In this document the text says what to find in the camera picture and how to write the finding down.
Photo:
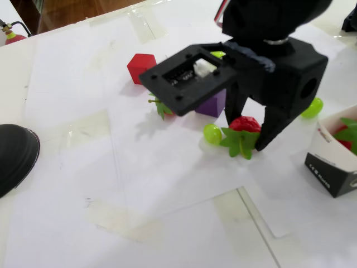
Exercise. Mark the red fire extinguisher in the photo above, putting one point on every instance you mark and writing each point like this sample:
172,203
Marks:
15,39

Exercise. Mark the purple wooden cube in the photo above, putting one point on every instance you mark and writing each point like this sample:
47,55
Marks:
212,107

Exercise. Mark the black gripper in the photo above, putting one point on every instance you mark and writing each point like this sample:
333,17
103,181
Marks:
290,75

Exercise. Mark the white paper sheet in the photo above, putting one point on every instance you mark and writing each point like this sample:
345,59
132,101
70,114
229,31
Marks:
279,181

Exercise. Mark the white and black cardboard box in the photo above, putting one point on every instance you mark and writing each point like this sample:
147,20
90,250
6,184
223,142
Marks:
323,173

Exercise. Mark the small red strawberry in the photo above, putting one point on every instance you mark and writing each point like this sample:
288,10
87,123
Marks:
161,110

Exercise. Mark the large red strawberry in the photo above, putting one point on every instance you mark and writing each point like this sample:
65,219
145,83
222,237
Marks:
245,124

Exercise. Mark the black round dome object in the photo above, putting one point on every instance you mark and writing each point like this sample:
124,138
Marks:
16,156

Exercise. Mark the red strawberry with curved stem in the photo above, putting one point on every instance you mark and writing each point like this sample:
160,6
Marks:
344,144

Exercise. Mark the red wooden cube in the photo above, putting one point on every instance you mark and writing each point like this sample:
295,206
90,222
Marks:
134,69

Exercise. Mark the green grape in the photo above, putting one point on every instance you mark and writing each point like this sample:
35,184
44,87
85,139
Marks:
212,134
217,53
313,109

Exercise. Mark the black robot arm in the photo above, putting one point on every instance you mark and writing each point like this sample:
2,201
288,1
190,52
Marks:
265,16

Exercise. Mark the clear tape strip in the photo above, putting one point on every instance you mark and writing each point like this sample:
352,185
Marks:
83,125

